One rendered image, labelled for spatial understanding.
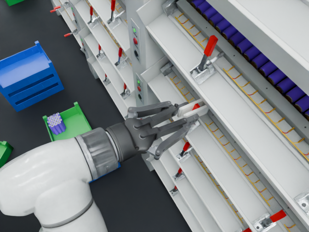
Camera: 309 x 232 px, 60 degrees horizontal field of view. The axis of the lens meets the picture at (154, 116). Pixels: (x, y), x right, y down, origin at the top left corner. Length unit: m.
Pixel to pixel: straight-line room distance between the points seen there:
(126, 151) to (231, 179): 0.25
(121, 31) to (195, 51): 0.40
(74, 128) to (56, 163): 1.06
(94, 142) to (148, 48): 0.28
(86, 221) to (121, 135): 0.17
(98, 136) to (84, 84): 1.25
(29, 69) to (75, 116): 0.37
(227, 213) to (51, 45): 1.62
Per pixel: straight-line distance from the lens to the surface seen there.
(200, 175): 0.83
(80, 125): 1.53
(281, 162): 0.46
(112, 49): 1.12
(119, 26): 0.91
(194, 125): 0.66
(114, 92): 1.47
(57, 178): 0.48
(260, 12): 0.34
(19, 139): 1.66
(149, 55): 0.68
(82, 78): 1.77
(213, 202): 0.82
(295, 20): 0.33
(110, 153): 0.50
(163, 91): 0.73
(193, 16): 0.56
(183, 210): 1.21
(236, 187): 0.64
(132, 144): 0.52
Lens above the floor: 1.33
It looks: 59 degrees down
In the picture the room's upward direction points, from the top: straight up
